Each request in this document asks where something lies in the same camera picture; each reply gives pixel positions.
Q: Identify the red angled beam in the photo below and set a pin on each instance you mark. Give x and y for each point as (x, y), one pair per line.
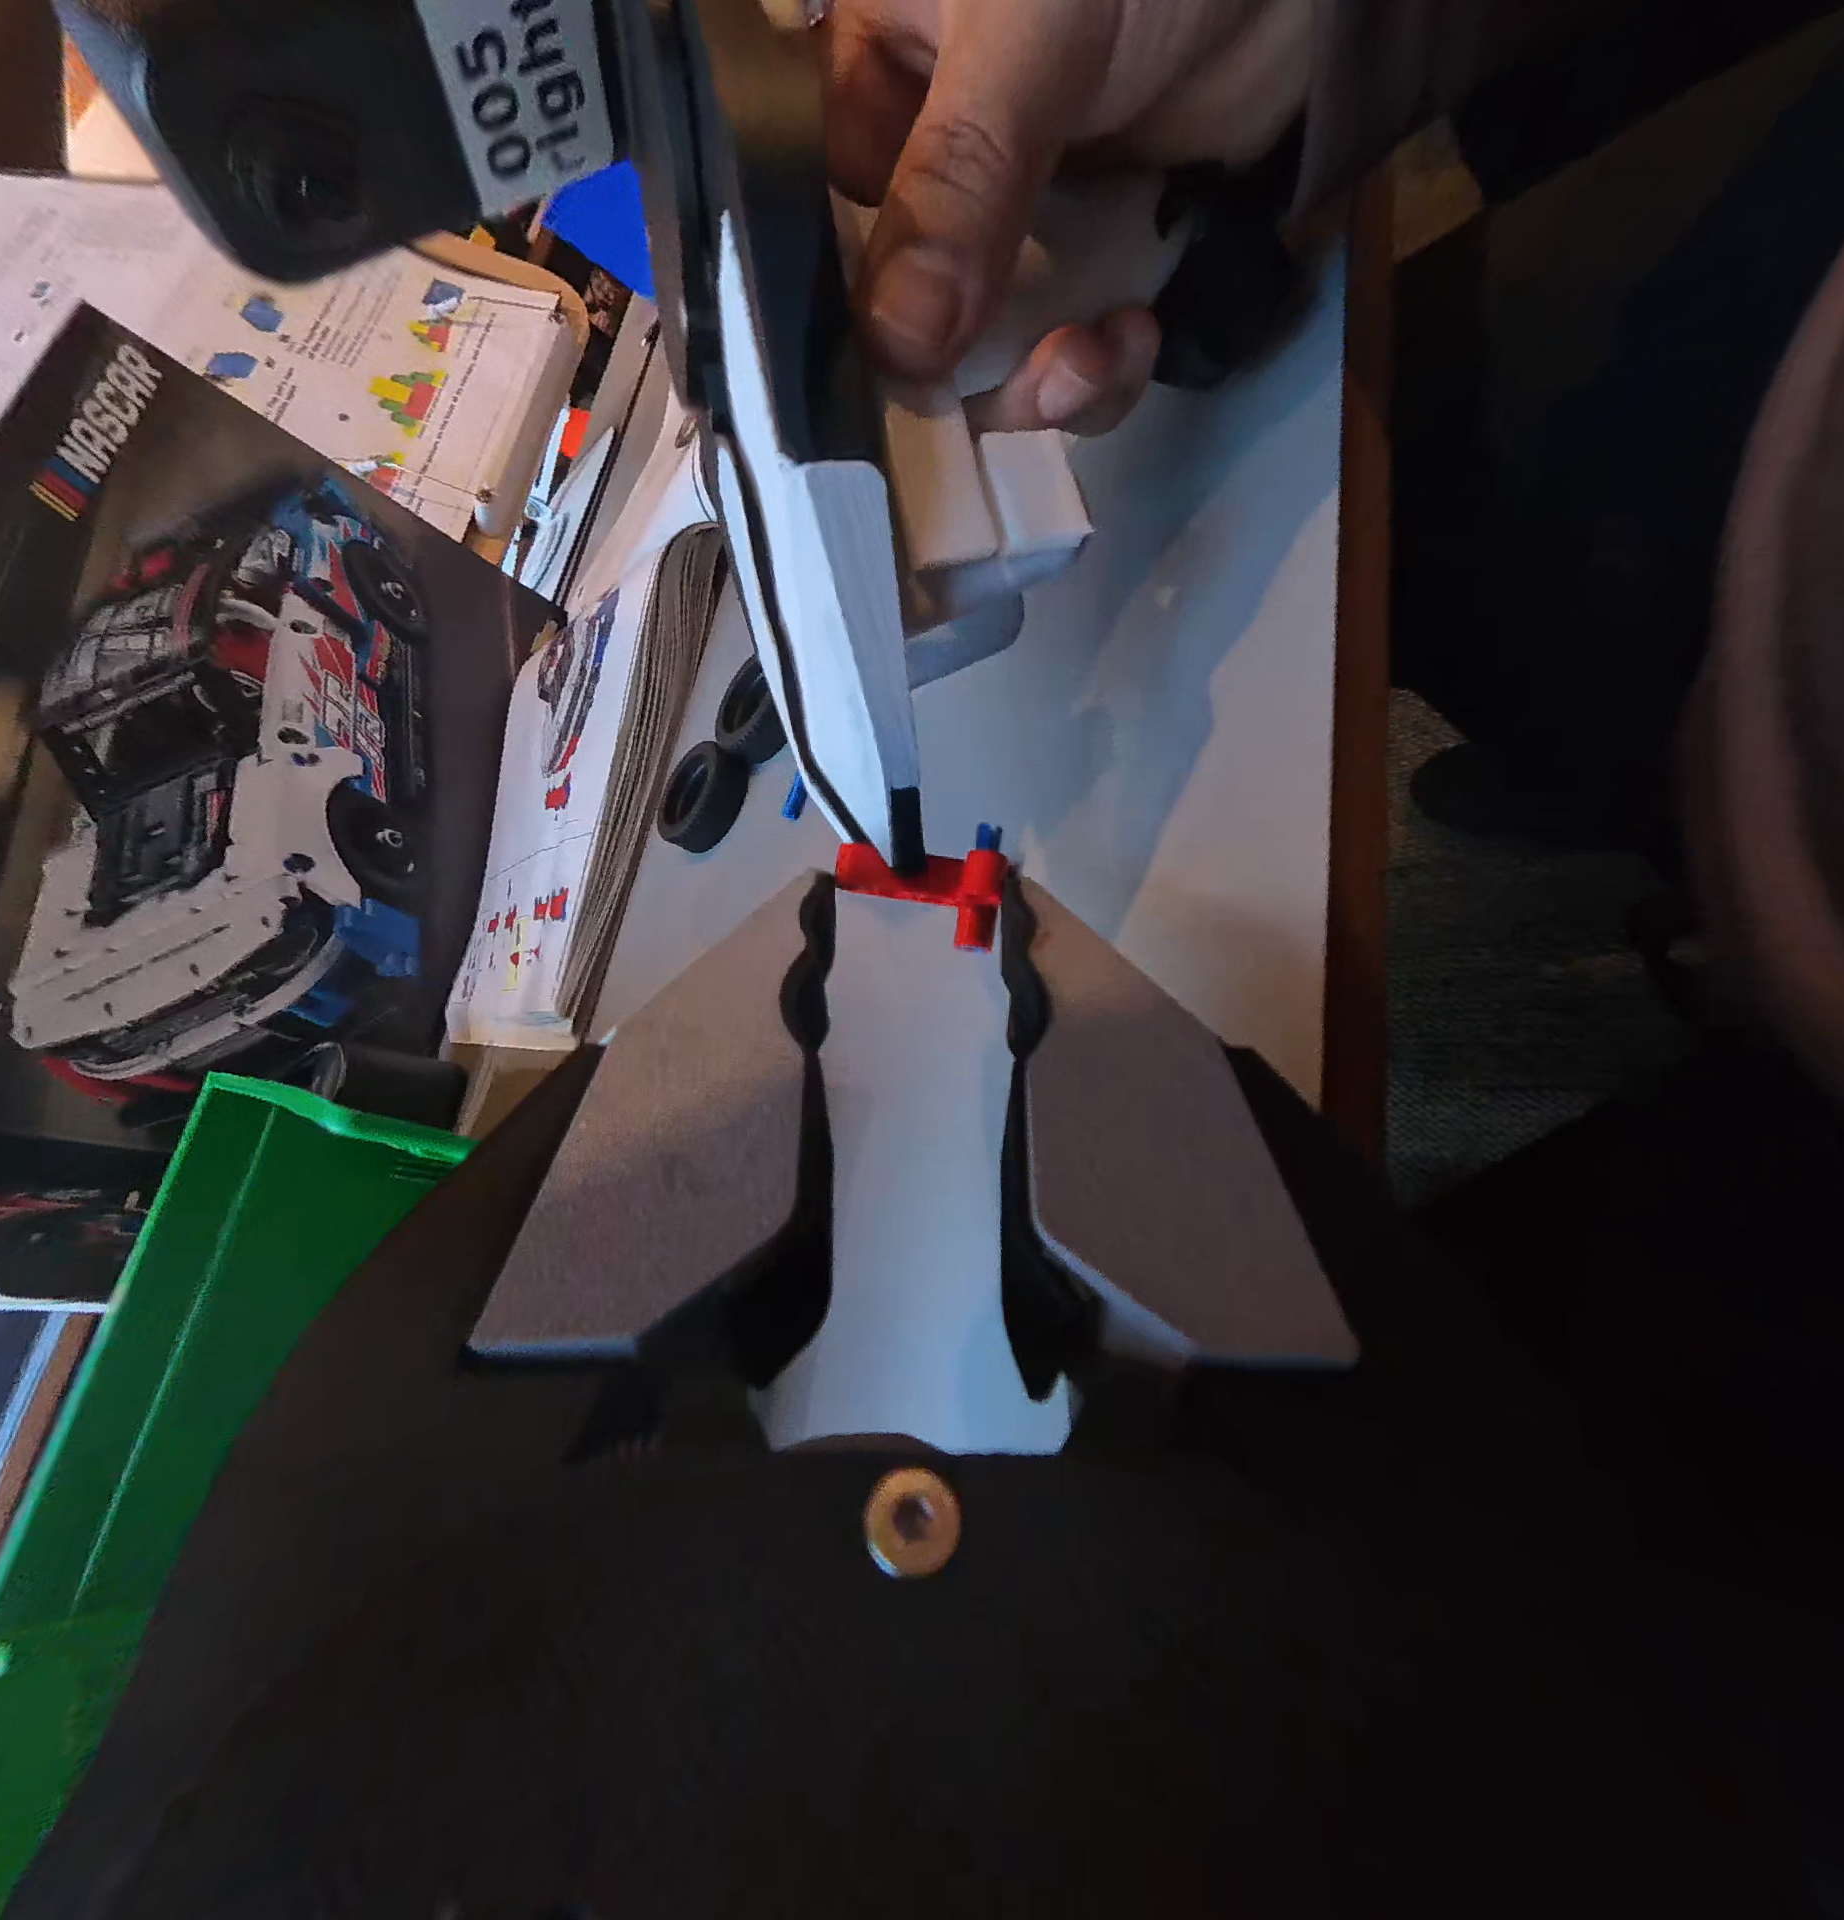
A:
(870, 873)

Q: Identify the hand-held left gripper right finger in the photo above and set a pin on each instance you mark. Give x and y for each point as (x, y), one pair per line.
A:
(1177, 1186)

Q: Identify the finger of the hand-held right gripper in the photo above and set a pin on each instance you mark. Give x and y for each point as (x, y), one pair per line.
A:
(757, 390)
(855, 630)

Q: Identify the printed instruction sheet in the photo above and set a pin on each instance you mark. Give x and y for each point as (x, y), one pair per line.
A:
(338, 330)

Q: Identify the green plastic bin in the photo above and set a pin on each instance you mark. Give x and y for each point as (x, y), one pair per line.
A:
(142, 1425)

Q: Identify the grey desk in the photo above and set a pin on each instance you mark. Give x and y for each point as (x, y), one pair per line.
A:
(1192, 750)

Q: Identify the person's brown sweater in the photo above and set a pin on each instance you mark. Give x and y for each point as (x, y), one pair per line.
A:
(1794, 676)

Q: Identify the black rubber toy tire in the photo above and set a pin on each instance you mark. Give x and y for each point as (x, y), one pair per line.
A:
(746, 713)
(702, 802)

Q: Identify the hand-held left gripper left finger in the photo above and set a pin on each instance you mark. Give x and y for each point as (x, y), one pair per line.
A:
(668, 1186)

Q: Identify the black connector pin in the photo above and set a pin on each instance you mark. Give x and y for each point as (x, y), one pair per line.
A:
(911, 833)

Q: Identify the open instruction booklet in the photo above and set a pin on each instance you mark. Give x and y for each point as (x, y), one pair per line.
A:
(563, 841)

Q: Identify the blue plastic bin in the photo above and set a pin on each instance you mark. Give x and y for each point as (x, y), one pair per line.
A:
(600, 226)

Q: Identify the person's right hand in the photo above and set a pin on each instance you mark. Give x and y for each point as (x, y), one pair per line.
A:
(1011, 105)

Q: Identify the white tray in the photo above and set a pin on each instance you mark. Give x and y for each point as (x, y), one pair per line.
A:
(607, 480)

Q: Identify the toy car box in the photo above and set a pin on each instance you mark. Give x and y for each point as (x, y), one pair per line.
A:
(188, 676)

